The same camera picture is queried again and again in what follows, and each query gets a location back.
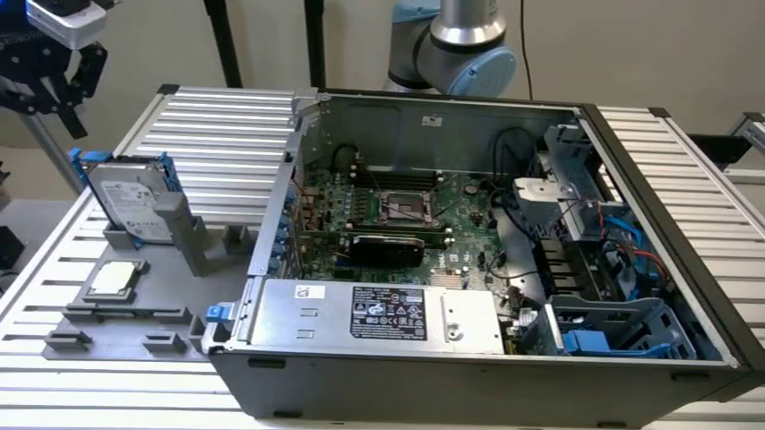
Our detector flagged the black fan shroud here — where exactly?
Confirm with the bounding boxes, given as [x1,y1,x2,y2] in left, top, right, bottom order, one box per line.
[532,236,606,299]

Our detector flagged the CPU socket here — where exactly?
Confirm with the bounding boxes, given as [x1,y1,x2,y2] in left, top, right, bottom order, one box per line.
[368,187,444,227]

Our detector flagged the thin metal locking lever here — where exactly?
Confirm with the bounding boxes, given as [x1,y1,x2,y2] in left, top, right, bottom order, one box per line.
[367,172,415,221]
[429,196,461,226]

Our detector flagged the hard disk with blue bracket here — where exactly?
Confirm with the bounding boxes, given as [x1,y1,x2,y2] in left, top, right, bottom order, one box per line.
[66,149,181,251]

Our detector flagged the aluminium frame rail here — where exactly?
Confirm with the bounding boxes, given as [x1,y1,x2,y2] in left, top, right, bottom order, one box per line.
[719,110,765,183]

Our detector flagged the thick black cable loop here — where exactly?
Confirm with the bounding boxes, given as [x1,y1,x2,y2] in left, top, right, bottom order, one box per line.
[331,142,360,180]

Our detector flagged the blue-grey disk bay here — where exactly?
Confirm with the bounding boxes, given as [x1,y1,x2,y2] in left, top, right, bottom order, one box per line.
[536,293,699,360]

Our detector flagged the silver metal drive cage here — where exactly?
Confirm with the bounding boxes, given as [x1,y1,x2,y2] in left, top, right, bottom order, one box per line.
[511,123,630,245]

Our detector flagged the black PC case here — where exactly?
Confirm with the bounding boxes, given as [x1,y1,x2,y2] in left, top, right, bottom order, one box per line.
[200,87,765,423]

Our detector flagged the silver tripod leg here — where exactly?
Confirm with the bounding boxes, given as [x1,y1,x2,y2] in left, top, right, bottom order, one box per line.
[15,109,85,194]

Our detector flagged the silver power supply unit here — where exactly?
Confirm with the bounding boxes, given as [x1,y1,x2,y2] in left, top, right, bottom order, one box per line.
[234,277,508,357]

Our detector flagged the thin black cable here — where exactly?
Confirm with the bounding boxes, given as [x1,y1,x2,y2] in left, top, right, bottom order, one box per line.
[517,0,538,100]

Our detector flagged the black stand pole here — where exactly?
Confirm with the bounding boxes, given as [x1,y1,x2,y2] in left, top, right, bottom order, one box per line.
[303,0,328,90]
[200,0,245,89]

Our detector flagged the blue case latch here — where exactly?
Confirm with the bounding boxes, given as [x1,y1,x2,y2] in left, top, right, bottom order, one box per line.
[202,302,233,324]

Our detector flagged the black wire loop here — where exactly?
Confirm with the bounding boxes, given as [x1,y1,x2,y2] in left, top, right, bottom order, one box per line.
[489,126,542,183]

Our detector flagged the black graphics card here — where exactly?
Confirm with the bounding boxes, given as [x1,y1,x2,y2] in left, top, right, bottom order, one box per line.
[341,232,428,271]

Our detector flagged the grey parts rack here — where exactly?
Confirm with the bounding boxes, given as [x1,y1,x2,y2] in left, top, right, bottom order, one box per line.
[38,192,265,363]

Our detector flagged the green motherboard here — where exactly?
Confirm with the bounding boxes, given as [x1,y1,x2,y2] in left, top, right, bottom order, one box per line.
[291,172,509,293]

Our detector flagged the blue disk bay clip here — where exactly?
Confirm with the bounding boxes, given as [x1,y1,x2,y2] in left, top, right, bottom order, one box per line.
[563,329,611,357]

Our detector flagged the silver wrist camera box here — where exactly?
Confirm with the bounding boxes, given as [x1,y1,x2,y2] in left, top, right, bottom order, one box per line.
[25,0,110,51]

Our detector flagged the black bracket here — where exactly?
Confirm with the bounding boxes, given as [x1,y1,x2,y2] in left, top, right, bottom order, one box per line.
[684,133,748,166]

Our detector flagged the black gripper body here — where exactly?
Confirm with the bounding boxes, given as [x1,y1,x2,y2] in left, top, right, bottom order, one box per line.
[0,27,76,111]

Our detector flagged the blue wire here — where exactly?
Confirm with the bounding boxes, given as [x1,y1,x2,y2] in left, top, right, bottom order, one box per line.
[599,213,674,299]

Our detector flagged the small black box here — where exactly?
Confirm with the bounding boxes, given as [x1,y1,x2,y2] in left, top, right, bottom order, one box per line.
[0,225,28,271]

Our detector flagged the small silver heat sink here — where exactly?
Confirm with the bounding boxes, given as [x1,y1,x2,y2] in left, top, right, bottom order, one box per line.
[428,274,468,291]

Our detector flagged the silver CPU chip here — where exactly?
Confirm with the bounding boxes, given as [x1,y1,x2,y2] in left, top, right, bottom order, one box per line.
[86,261,142,296]

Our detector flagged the red black twisted wire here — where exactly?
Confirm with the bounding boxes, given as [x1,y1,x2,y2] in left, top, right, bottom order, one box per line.
[560,199,606,230]

